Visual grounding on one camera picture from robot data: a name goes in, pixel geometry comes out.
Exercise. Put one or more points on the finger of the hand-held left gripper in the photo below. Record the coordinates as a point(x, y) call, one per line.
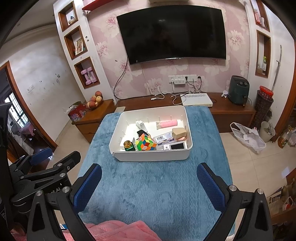
point(41, 154)
point(69, 160)

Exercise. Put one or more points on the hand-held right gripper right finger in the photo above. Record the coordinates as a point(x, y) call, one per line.
point(209, 187)

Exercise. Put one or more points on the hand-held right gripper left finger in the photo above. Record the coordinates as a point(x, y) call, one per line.
point(89, 187)

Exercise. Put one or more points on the white device with screen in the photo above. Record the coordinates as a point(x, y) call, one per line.
point(177, 146)

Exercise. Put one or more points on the gold round compact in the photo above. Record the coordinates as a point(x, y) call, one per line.
point(182, 139)

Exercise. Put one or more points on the green bottle gold cap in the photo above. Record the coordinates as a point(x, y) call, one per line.
point(128, 146)

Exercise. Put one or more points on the beige small box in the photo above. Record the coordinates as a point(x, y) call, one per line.
point(179, 132)

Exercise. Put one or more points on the white storage bin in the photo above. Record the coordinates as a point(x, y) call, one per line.
point(150, 156)

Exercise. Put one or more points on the clear plastic box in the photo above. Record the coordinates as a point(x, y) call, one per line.
point(163, 139)

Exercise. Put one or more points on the multicoloured puzzle cube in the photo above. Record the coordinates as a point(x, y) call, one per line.
point(145, 142)

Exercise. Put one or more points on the pink tube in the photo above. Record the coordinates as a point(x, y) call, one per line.
point(167, 124)

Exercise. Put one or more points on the wooden side cabinet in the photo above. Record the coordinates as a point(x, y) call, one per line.
point(92, 122)

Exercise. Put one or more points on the red printed box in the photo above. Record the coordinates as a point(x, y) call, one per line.
point(77, 113)

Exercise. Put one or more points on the pink cloth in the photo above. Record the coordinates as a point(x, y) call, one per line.
point(120, 231)

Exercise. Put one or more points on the blue plush blanket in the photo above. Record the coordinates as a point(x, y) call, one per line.
point(150, 185)

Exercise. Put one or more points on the bowl of fruit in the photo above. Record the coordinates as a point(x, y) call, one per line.
point(94, 102)

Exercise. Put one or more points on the white plastic bag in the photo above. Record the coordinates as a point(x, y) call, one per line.
point(252, 139)

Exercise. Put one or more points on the wooden television cabinet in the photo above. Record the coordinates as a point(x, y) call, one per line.
point(231, 113)

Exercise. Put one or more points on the white waste bucket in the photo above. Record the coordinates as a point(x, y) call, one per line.
point(266, 134)

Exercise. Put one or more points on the pink dumbbell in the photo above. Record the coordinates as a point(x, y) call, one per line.
point(85, 77)
point(92, 74)

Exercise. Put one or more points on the white router box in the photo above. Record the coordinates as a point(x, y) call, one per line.
point(196, 100)

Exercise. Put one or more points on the yellow oil bottle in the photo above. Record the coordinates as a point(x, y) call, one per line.
point(284, 139)

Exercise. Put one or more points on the dark jar red lid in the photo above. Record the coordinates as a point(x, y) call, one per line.
point(262, 106)

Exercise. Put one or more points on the dark green air fryer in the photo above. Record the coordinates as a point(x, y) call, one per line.
point(238, 90)

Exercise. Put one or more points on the white power strip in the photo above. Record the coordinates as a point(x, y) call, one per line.
point(179, 81)

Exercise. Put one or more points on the picture book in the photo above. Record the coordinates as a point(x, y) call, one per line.
point(79, 45)

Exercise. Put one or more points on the spray bottle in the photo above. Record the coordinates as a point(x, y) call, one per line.
point(264, 63)

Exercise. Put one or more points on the small figurine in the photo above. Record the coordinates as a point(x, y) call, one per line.
point(72, 20)

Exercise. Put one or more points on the long curved stick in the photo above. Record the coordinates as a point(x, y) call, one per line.
point(278, 62)

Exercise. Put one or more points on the black television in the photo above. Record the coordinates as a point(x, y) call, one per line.
point(171, 34)

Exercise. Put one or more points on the wooden door frame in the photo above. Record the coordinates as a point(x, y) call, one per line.
point(20, 97)

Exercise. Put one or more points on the white wall switch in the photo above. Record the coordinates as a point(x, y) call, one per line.
point(30, 88)

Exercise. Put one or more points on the wooden wall niche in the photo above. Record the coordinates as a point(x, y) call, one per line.
point(69, 46)
point(266, 16)
point(63, 14)
point(268, 53)
point(81, 76)

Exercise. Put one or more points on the red wall shelf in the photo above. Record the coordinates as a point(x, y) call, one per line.
point(91, 5)

